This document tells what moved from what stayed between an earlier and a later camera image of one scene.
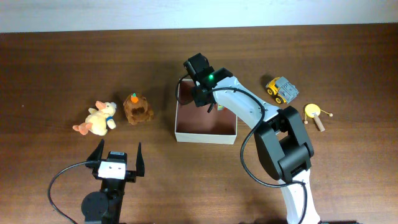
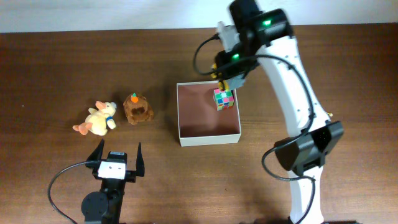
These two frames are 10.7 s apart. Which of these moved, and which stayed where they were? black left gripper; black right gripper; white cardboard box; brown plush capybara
Moved: black right gripper
Stayed: white cardboard box; brown plush capybara; black left gripper
